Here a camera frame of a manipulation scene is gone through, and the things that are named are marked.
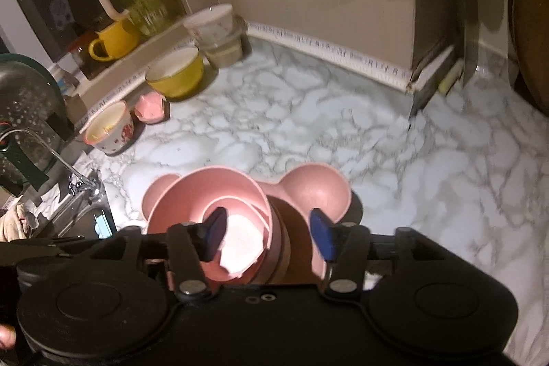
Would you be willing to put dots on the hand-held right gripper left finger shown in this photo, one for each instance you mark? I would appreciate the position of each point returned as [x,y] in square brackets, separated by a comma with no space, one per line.
[216,228]

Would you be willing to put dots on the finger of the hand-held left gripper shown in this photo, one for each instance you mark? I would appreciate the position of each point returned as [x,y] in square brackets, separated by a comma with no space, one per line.
[38,247]

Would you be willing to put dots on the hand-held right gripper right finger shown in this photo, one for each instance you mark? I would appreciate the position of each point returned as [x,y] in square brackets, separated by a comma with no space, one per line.
[321,234]

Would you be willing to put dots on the pink heart-shaped dish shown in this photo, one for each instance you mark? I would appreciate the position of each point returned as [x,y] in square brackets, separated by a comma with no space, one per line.
[244,220]

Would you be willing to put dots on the pink bowl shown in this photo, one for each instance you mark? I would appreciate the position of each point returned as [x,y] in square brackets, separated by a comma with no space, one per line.
[188,194]

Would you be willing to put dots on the pink bear-shaped plate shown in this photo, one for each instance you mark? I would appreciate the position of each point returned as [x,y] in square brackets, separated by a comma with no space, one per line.
[317,188]

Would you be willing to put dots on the person's left hand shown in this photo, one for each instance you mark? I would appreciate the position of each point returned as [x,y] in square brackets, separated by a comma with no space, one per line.
[6,337]

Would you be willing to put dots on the steel sink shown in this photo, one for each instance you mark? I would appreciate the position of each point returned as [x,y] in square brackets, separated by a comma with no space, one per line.
[77,216]

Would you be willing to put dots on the chrome faucet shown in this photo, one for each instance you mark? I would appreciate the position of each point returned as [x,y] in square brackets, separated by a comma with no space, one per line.
[60,158]

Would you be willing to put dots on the white cup with red print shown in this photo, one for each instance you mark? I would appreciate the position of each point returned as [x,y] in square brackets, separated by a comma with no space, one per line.
[109,130]

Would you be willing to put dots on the small pink flower dish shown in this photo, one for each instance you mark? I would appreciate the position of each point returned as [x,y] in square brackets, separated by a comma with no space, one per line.
[150,108]

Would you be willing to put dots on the yellow bowl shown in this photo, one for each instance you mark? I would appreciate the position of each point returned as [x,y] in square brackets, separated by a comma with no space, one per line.
[176,78]

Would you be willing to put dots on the music note tape strip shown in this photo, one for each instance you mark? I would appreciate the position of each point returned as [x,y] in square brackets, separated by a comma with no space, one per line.
[343,51]

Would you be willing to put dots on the dark glass jar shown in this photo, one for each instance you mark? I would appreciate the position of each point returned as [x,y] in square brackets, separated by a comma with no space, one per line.
[81,57]

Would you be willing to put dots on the white patterned bowl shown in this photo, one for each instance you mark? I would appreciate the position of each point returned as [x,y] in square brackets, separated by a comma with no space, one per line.
[210,23]

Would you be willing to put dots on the yellow mug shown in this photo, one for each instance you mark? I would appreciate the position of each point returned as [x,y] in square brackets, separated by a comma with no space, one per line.
[116,42]

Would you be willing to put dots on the window sticker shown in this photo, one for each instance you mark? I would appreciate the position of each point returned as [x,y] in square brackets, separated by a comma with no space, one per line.
[60,12]

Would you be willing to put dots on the steel cleaver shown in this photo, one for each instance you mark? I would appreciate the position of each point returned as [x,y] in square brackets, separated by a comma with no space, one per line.
[468,27]

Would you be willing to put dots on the round wooden cutting board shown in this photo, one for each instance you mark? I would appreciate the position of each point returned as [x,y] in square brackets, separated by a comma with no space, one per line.
[532,27]

